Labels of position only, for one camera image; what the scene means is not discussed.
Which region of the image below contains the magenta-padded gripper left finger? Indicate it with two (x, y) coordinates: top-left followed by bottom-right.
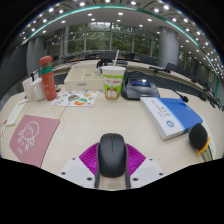
(59, 142), (101, 190)

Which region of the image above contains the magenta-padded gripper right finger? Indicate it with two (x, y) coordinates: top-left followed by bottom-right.
(124, 143), (165, 189)

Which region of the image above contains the dark grey computer mouse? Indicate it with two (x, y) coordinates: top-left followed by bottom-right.
(96, 132), (128, 179)

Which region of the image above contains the pink mouse pad with drawing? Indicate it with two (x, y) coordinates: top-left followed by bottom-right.
(8, 114), (61, 169)

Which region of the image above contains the blue and white book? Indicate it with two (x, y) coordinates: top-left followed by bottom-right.
(139, 96), (204, 141)

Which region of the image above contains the colourful sticker sheet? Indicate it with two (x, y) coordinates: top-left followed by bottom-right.
(50, 90), (100, 108)

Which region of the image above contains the black gooseneck conference microphone console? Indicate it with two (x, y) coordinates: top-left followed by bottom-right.
(120, 70), (190, 103)

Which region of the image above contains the red and white pamphlet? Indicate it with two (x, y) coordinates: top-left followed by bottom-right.
(0, 119), (9, 149)

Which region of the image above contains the white booklet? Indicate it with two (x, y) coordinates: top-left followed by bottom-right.
(5, 98), (29, 127)

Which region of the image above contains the flat white cardboard box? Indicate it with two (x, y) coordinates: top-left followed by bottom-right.
(63, 68), (105, 92)

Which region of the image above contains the printed paper cup with straw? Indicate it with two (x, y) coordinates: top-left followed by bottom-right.
(100, 49), (127, 102)

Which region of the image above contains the red bottle with green band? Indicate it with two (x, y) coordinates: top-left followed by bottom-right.
(38, 55), (58, 102)

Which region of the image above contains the curved conference desk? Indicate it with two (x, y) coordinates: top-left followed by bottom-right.
(53, 59), (224, 109)

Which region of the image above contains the group of dark office chairs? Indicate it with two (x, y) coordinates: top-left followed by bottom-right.
(64, 50), (221, 96)

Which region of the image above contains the group of ceiling lights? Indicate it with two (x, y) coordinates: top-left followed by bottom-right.
(19, 0), (224, 78)

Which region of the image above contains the black handheld microphone yellow ring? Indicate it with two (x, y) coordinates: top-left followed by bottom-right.
(188, 122), (214, 163)

